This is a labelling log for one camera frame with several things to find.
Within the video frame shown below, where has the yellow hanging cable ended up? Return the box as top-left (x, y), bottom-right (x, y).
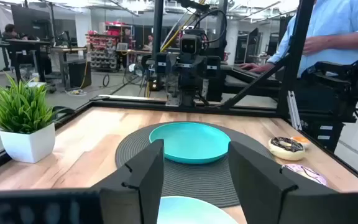
top-left (159, 0), bottom-right (207, 53)

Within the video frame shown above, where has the large chocolate iced donut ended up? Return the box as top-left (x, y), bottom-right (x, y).
top-left (267, 136), bottom-right (306, 162)

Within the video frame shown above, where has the person's hand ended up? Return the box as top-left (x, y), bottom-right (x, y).
top-left (238, 62), bottom-right (275, 75)
top-left (302, 35), bottom-right (326, 56)

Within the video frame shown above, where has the wood top desk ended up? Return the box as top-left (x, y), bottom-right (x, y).
top-left (50, 45), bottom-right (88, 91)

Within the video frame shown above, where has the grey round placemat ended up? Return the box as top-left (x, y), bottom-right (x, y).
top-left (114, 121), bottom-right (275, 208)

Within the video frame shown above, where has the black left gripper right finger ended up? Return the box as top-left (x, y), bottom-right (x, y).
top-left (227, 141), bottom-right (332, 224)

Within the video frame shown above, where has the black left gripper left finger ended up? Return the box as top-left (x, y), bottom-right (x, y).
top-left (99, 139), bottom-right (165, 224)

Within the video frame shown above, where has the large lilac drizzled donut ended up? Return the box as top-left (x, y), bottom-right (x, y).
top-left (280, 163), bottom-right (328, 187)

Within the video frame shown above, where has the shelf with red bins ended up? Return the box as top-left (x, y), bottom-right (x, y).
top-left (85, 21), bottom-right (134, 72)

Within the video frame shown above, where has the person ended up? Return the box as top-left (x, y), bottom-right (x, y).
top-left (144, 33), bottom-right (155, 51)
top-left (237, 0), bottom-right (358, 77)
top-left (1, 23), bottom-right (28, 42)
top-left (122, 27), bottom-right (133, 44)

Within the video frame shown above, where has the black monitor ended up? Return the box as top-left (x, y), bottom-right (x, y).
top-left (10, 4), bottom-right (55, 41)

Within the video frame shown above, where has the black metal table frame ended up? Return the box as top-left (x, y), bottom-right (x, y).
top-left (0, 0), bottom-right (358, 190)

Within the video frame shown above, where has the light blue plate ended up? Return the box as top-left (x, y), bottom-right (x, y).
top-left (156, 195), bottom-right (239, 224)

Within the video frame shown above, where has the black desk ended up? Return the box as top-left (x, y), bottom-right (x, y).
top-left (0, 38), bottom-right (53, 84)

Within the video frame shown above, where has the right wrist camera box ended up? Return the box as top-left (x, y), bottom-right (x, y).
top-left (180, 33), bottom-right (203, 55)

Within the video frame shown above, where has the small orange donut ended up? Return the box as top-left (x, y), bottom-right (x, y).
top-left (290, 135), bottom-right (312, 150)

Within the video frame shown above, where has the black computer tower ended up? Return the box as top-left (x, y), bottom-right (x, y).
top-left (68, 58), bottom-right (93, 90)

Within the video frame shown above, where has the green plant in white pot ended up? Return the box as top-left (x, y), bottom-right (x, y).
top-left (0, 73), bottom-right (74, 164)

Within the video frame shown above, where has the silver aluminium extrusion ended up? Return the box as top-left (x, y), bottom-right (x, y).
top-left (287, 90), bottom-right (303, 131)

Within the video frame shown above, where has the teal plate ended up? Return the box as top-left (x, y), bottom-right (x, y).
top-left (149, 121), bottom-right (232, 165)

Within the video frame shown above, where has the black machine with white labels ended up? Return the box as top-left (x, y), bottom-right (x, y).
top-left (300, 42), bottom-right (358, 153)

